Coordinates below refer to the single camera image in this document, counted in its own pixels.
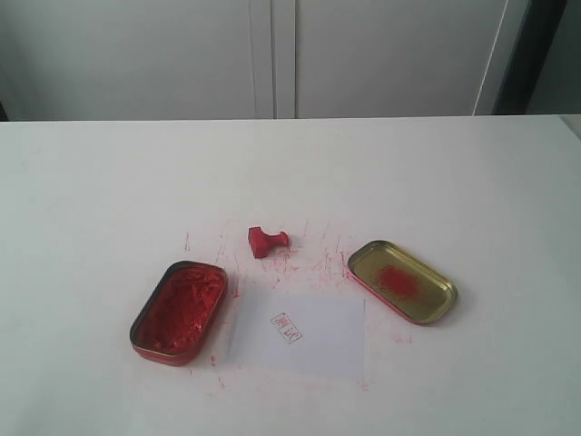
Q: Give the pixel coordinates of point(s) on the red plastic stamp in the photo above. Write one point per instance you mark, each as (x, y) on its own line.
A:
(262, 243)

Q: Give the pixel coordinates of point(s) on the red ink pad tin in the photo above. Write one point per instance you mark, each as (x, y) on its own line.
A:
(174, 323)

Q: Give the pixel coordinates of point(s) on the white paper sheet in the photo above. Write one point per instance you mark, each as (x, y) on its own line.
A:
(312, 333)

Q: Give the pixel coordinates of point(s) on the gold tin lid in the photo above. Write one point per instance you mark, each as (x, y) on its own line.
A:
(405, 284)

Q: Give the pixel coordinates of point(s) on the white cabinet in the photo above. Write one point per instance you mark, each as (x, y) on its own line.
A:
(157, 60)

